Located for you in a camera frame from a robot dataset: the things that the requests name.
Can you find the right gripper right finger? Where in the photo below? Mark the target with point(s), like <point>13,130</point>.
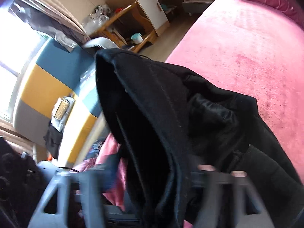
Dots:
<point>230,200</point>

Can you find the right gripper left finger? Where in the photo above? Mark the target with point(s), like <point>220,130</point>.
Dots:
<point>76,199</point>

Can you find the black pants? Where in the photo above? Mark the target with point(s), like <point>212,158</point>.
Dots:
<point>169,120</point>

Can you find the blue yellow grey bench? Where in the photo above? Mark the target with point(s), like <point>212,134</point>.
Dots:
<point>52,74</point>

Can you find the pink bed blanket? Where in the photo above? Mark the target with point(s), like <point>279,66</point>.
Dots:
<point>255,50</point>

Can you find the beige striped curtain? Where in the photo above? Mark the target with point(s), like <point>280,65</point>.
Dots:
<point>52,18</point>

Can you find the white drawer cabinet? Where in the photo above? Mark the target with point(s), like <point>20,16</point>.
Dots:
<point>151,8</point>

